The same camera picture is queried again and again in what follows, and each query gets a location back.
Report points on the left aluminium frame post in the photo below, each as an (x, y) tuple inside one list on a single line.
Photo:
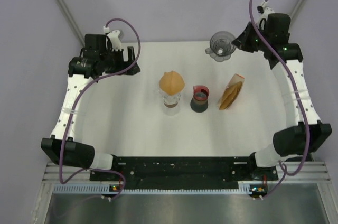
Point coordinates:
[(70, 21)]

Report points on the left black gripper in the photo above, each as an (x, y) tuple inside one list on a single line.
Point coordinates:
[(122, 65)]

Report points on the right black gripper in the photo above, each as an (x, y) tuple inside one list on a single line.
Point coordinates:
[(241, 41)]

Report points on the brown coffee filter stack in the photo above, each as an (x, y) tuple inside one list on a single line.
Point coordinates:
[(231, 92)]

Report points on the clear glass dripper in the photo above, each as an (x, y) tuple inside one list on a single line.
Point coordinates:
[(169, 99)]

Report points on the grey plastic dripper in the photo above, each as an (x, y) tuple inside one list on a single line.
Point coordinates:
[(220, 46)]

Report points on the red-topped dark flask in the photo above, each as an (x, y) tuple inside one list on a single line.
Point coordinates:
[(199, 101)]

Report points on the single brown coffee filter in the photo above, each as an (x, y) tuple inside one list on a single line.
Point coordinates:
[(171, 83)]

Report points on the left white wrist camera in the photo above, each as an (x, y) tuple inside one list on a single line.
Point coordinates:
[(115, 37)]

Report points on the aluminium front rail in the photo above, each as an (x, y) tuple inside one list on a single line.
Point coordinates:
[(311, 172)]

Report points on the white slotted cable duct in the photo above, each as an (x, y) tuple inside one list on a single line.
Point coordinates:
[(108, 189)]

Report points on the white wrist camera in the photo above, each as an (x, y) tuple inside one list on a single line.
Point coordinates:
[(264, 10), (115, 37)]

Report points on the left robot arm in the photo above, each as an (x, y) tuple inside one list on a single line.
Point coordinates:
[(65, 146)]

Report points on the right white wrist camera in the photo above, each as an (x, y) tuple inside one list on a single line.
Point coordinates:
[(264, 10)]

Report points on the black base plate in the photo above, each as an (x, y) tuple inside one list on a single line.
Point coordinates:
[(135, 171)]

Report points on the glass beaker with brown band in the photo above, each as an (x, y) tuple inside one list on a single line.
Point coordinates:
[(170, 109)]

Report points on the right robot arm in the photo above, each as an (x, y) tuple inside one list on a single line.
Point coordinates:
[(304, 129)]

